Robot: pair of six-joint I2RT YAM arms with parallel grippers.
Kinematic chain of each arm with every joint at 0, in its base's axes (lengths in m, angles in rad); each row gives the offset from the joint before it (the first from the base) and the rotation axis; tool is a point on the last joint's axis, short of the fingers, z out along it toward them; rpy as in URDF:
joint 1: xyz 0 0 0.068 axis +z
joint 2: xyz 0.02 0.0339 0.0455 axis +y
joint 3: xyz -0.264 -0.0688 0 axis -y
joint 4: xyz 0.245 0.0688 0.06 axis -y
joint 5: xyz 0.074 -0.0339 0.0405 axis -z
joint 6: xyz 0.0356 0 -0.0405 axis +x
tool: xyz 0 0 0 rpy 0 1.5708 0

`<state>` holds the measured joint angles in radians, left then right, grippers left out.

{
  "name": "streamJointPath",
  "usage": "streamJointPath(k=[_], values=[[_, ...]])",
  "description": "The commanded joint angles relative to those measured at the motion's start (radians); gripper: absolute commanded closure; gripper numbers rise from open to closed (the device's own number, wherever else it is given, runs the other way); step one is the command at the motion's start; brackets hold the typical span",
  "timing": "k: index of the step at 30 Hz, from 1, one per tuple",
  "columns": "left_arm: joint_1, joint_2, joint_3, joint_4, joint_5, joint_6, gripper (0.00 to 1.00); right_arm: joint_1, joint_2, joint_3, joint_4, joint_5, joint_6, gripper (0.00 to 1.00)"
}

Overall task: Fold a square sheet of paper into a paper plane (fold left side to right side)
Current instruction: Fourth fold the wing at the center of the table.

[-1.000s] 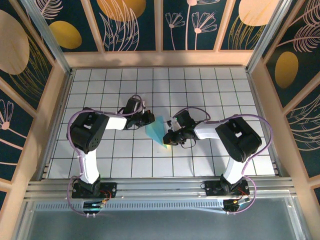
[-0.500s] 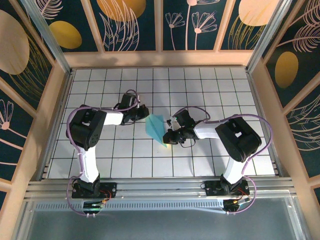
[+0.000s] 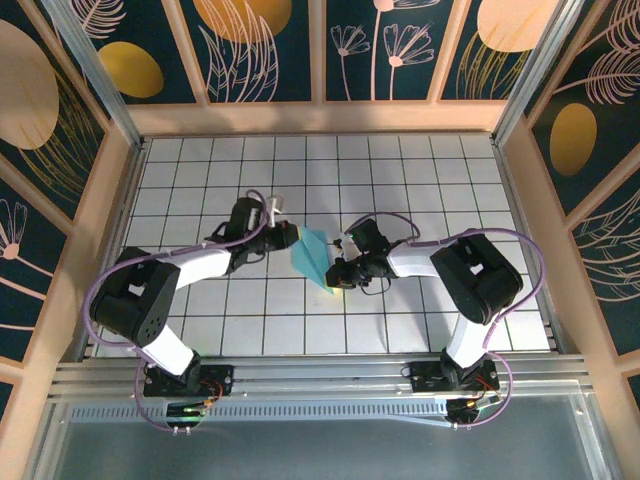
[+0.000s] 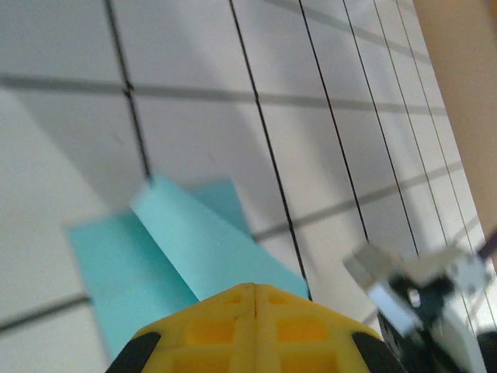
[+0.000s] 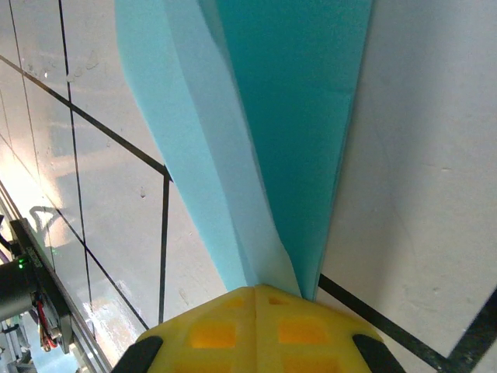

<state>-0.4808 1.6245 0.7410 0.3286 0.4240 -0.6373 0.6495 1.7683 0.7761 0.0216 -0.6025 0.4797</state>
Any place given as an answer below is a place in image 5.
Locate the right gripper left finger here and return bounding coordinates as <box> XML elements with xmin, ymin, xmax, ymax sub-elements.
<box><xmin>112</xmin><ymin>285</ymin><xmax>257</xmax><ymax>373</ymax></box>

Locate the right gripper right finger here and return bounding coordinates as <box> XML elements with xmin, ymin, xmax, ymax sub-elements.
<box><xmin>254</xmin><ymin>283</ymin><xmax>408</xmax><ymax>373</ymax></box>

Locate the light blue paper sheet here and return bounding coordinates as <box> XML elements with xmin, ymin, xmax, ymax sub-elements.
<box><xmin>114</xmin><ymin>0</ymin><xmax>376</xmax><ymax>302</ymax></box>

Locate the white grid mat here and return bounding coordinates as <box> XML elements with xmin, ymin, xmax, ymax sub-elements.
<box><xmin>0</xmin><ymin>0</ymin><xmax>497</xmax><ymax>373</ymax></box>

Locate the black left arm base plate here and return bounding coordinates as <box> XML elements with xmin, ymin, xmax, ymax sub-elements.
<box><xmin>9</xmin><ymin>218</ymin><xmax>75</xmax><ymax>354</ymax></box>

